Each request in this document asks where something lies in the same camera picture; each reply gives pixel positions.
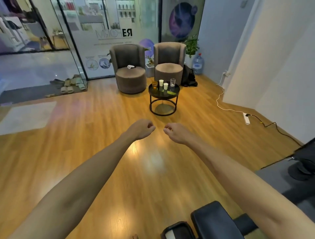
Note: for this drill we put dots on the person's left hand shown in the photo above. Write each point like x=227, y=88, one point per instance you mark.
x=140, y=129

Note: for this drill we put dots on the purple circle wall poster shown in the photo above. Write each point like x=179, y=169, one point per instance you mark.
x=182, y=19

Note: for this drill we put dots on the green potted plant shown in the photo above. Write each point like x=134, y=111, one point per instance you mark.
x=192, y=46

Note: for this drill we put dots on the grey floor rug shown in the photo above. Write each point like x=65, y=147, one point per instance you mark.
x=278, y=179

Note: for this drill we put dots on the group of green slippers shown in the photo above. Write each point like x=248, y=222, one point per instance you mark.
x=70, y=85

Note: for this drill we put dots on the black padded bench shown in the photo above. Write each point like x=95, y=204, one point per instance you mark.
x=214, y=221

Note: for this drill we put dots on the white paper cup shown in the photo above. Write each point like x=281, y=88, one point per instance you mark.
x=161, y=83
x=165, y=86

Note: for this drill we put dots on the black open case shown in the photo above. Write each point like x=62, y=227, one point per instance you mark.
x=178, y=231

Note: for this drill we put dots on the person's left forearm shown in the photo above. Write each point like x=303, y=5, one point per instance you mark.
x=81, y=187

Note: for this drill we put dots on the small plant in white planter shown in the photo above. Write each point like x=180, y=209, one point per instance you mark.
x=150, y=70

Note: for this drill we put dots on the green flat packet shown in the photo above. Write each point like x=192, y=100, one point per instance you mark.
x=171, y=93

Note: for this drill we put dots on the person's right fingers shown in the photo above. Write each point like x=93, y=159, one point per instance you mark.
x=168, y=129

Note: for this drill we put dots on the black bag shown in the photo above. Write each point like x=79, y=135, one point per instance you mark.
x=189, y=76

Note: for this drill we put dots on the white power strip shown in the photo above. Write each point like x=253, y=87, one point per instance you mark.
x=246, y=119

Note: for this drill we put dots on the black metal door frame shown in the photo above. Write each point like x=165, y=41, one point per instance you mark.
x=73, y=46

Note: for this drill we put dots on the person's right forearm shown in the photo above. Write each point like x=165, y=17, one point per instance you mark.
x=246, y=189

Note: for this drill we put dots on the blue water jug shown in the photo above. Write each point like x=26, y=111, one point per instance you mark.
x=198, y=65

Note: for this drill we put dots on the person's right hand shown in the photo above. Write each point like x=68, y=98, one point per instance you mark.
x=179, y=134

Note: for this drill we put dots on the brown round armchair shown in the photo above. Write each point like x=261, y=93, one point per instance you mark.
x=130, y=77
x=169, y=71

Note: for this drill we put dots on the black chair base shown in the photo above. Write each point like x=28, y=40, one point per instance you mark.
x=304, y=165

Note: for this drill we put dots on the clear drinking glass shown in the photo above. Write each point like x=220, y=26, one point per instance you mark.
x=173, y=83

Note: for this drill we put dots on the printed shelf wall banner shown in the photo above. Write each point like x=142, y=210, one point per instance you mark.
x=108, y=29

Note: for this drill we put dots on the person's left fingers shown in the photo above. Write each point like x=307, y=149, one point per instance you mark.
x=151, y=126

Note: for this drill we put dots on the amber drinking glass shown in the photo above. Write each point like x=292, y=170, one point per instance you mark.
x=154, y=85

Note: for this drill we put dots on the black round side table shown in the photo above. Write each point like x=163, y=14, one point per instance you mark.
x=163, y=95

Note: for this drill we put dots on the white wall socket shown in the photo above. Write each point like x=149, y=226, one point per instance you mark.
x=226, y=73

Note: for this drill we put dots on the small wooden table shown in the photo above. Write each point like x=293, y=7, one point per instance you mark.
x=60, y=39

